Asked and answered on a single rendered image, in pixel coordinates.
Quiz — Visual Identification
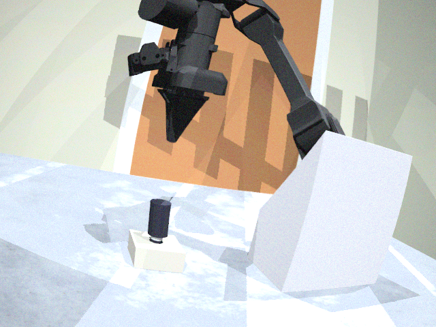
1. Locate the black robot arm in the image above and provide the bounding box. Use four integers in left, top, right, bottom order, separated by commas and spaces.
127, 0, 345, 160

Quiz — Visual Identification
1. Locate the dark blue cylinder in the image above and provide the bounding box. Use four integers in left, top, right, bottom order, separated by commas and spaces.
148, 198, 172, 238

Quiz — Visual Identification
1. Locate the black marker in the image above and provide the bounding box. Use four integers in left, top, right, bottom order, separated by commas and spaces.
151, 236, 163, 243

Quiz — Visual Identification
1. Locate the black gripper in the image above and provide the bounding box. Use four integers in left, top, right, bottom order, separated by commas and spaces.
152, 32, 228, 143

